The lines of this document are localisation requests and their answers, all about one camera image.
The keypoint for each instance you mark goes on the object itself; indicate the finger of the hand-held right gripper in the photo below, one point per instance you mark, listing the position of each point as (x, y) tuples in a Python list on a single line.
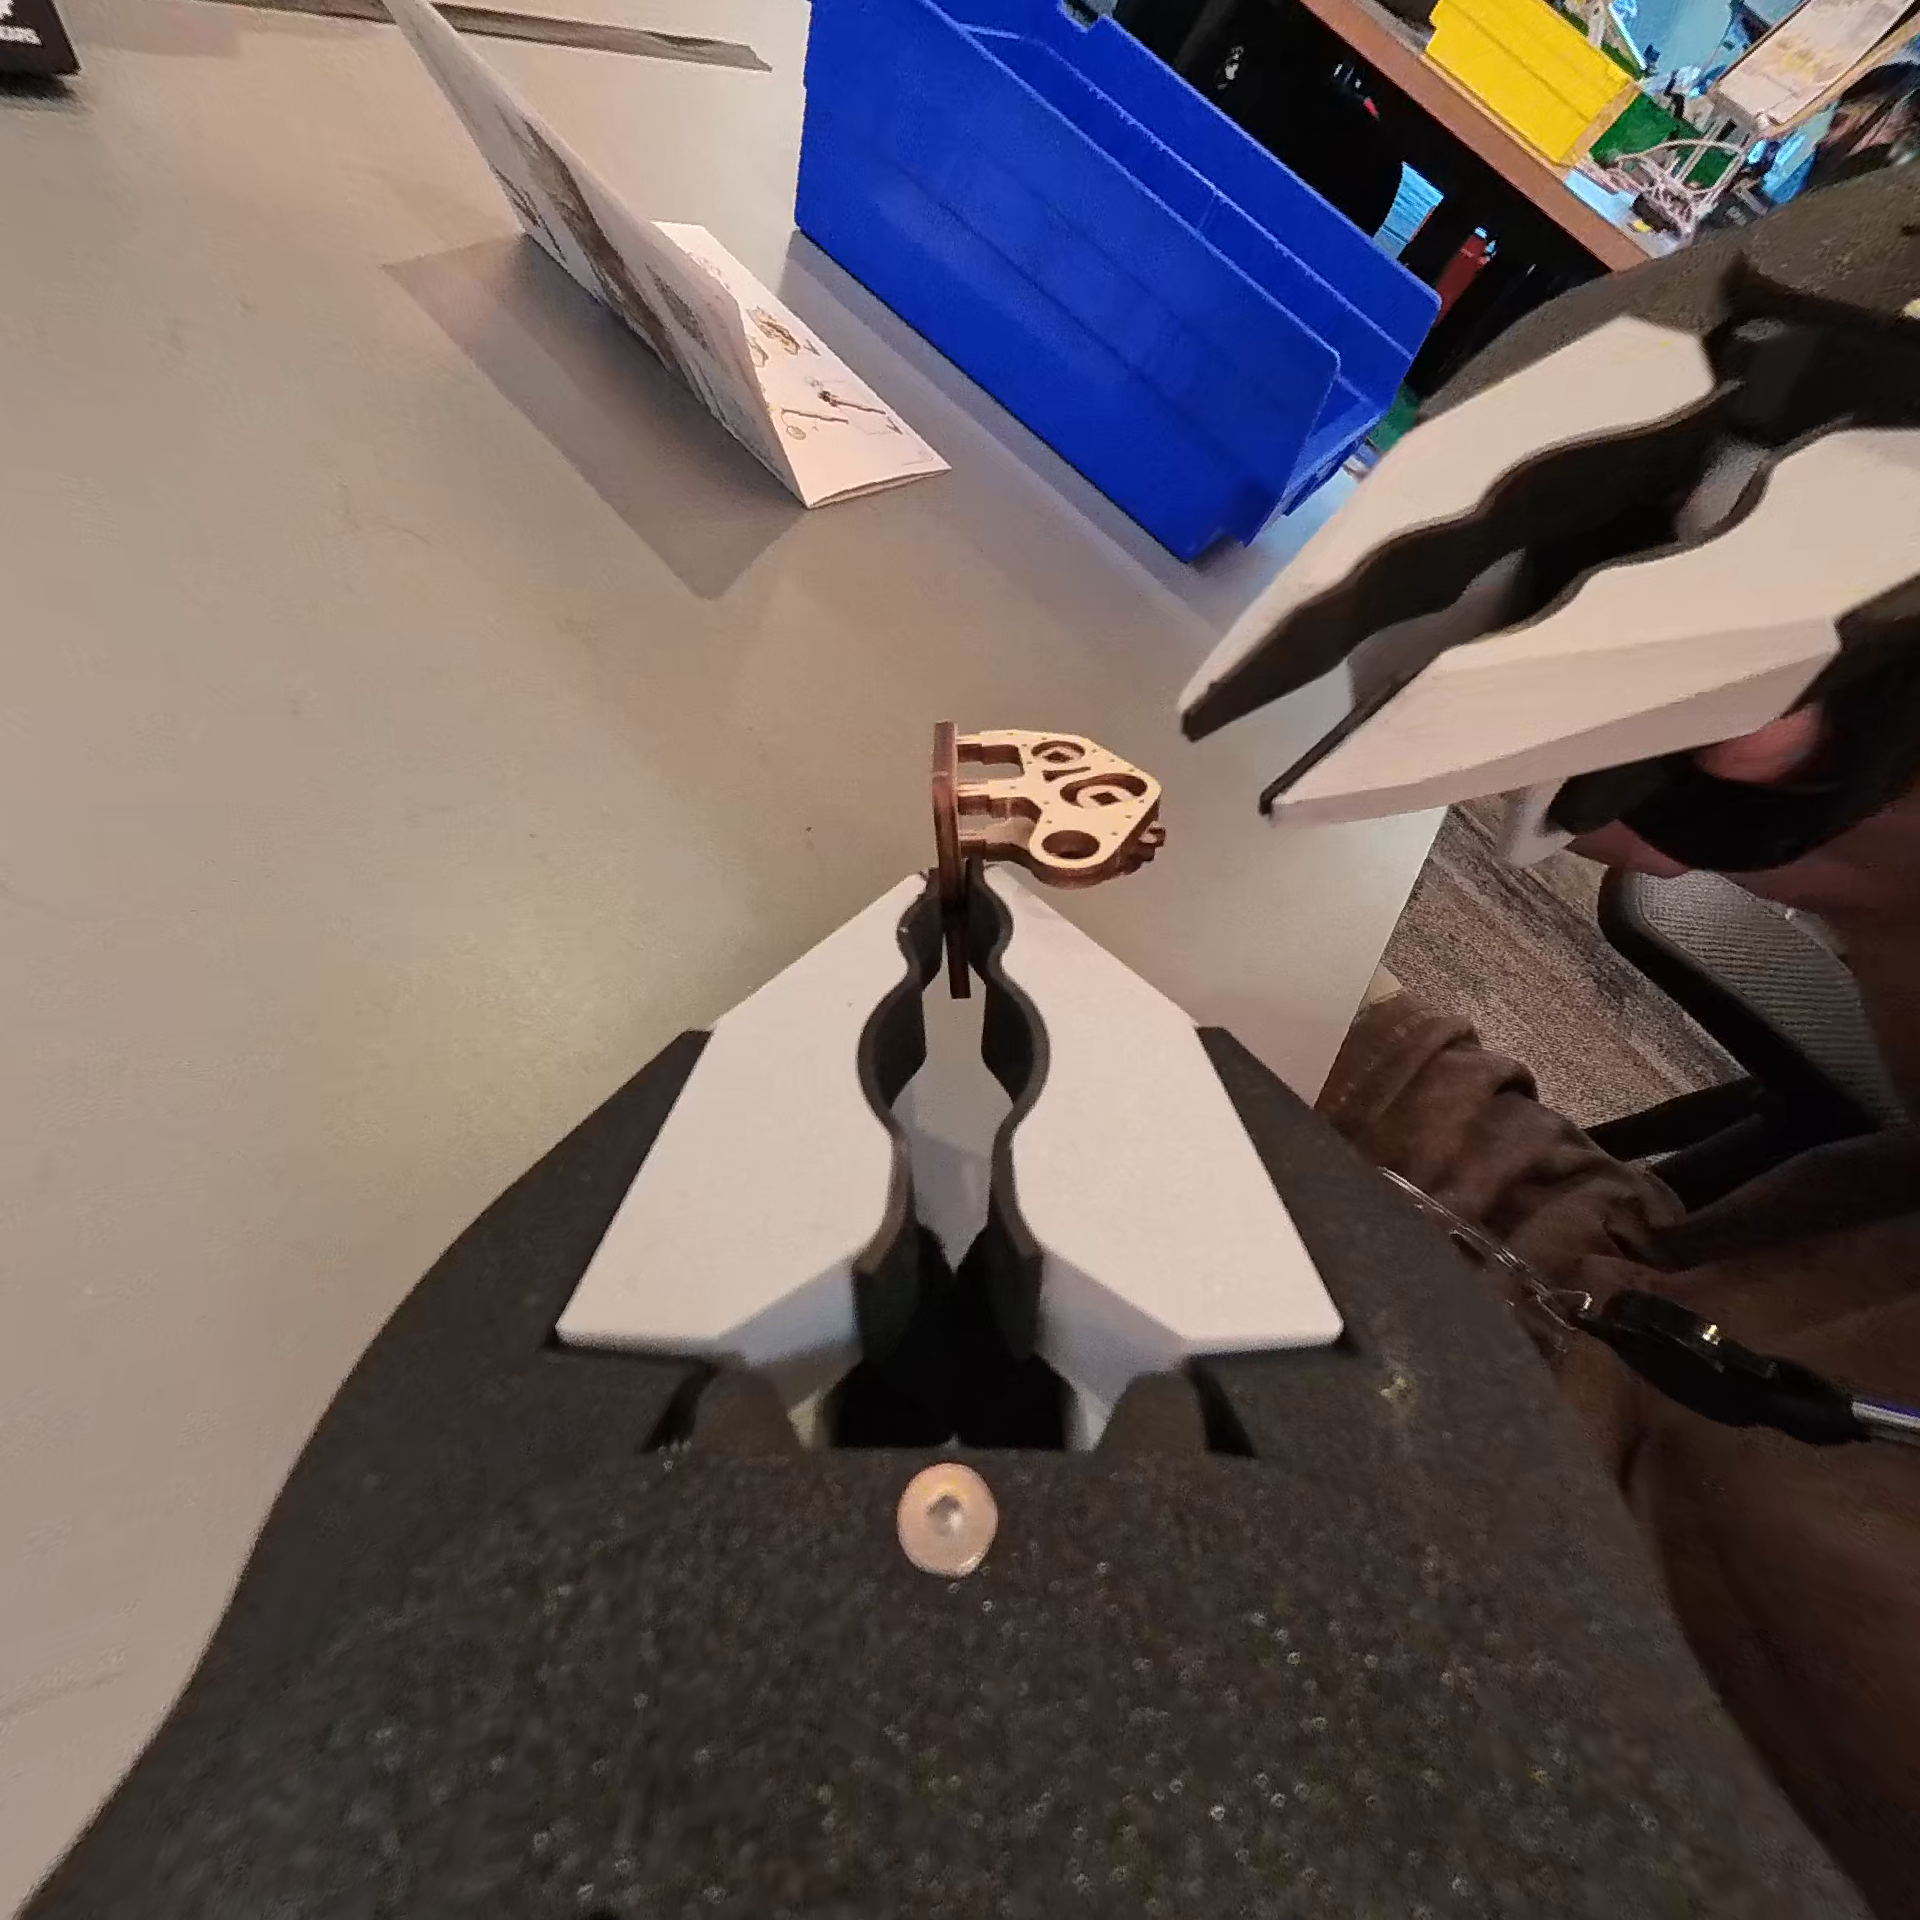
[(1575, 692), (1500, 435)]

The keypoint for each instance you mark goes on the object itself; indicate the person's right hand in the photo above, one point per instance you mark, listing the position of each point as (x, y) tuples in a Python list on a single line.
[(1769, 750)]

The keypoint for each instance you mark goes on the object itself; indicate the dark flat strip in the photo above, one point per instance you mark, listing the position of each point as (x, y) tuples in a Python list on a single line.
[(600, 45)]

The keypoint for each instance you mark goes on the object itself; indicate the blue plastic storage bin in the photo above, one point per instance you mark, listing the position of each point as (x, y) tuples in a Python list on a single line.
[(1035, 300), (1259, 166)]

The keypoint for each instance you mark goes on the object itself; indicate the small wooden model assembly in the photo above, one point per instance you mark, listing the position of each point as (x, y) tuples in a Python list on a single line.
[(1072, 809)]

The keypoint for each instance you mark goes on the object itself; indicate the folded white instruction booklet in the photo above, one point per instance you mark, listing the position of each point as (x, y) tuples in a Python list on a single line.
[(705, 317)]

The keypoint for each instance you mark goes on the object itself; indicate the brown wooden shelf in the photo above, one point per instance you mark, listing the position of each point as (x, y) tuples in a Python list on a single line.
[(1483, 143)]

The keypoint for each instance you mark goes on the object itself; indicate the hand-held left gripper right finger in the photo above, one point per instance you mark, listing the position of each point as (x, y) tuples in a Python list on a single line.
[(1155, 1185)]

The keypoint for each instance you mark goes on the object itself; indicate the grey mesh office chair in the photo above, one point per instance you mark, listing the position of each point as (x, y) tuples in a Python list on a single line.
[(1755, 990)]

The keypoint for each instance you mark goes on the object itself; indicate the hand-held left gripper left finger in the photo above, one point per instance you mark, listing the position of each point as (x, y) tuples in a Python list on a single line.
[(751, 1172)]

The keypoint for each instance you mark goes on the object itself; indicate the yellow plastic bin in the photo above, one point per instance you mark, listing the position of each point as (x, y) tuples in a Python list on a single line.
[(1529, 67)]

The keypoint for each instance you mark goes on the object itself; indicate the black box with white logo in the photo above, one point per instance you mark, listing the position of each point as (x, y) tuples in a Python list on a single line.
[(32, 37)]

